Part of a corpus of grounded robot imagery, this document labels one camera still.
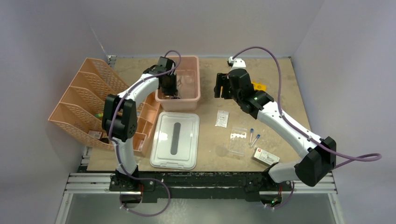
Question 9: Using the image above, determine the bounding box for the small white sachet packet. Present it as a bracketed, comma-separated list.
[215, 110, 229, 128]

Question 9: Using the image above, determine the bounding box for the blue capped tube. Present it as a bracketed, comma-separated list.
[249, 128, 254, 145]
[250, 134, 261, 148]

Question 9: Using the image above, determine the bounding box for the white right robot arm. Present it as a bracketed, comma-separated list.
[214, 69, 336, 190]

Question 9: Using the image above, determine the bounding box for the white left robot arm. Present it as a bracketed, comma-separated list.
[102, 56, 180, 191]

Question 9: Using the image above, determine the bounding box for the pink plastic bin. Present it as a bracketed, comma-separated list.
[155, 56, 201, 112]

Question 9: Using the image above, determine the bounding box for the yellow test tube rack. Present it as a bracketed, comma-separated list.
[252, 81, 267, 91]

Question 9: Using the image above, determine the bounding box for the clear plastic well plate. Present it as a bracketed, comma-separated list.
[228, 127, 248, 157]

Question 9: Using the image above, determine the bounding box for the white plastic bin lid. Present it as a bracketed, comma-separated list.
[150, 112, 200, 170]

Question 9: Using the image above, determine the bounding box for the small white cardboard box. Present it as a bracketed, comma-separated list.
[252, 147, 280, 166]

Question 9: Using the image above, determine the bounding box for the orange plastic file organizer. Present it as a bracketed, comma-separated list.
[49, 58, 161, 156]

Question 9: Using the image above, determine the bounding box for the black aluminium base frame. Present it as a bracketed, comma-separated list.
[65, 171, 337, 203]

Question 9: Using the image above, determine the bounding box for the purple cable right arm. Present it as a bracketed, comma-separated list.
[232, 46, 382, 211]

